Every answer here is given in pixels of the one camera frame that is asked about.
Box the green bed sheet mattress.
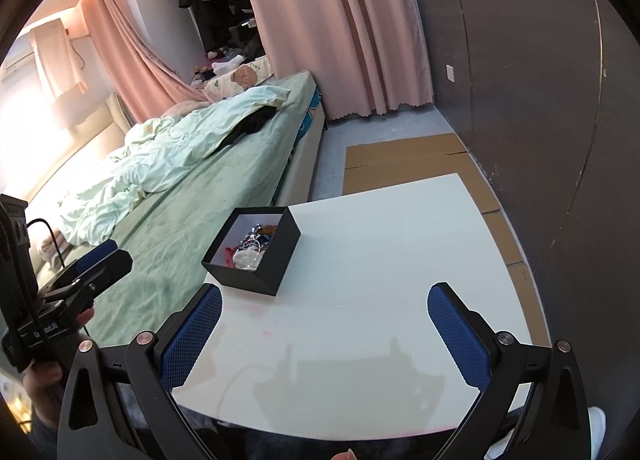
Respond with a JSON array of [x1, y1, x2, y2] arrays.
[[89, 71, 317, 346]]

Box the dark brown wardrobe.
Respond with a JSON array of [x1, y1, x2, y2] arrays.
[[417, 0, 639, 459]]

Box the white sock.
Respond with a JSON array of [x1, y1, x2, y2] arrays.
[[210, 54, 245, 76]]

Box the flattened cardboard sheet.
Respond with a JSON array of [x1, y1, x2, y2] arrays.
[[343, 134, 550, 345]]

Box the bear print pillow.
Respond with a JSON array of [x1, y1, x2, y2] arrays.
[[202, 56, 273, 102]]

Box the hanging pink towel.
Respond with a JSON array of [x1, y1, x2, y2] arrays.
[[28, 19, 88, 101]]

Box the left hand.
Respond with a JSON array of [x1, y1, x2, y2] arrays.
[[22, 306, 97, 431]]

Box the black jewelry box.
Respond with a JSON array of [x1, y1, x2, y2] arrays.
[[201, 206, 300, 296]]

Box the light green duvet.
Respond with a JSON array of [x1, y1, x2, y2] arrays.
[[58, 85, 291, 246]]

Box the black cable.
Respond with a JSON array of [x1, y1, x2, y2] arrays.
[[25, 217, 68, 271]]

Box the pink side curtain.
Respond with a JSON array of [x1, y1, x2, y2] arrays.
[[80, 0, 208, 123]]

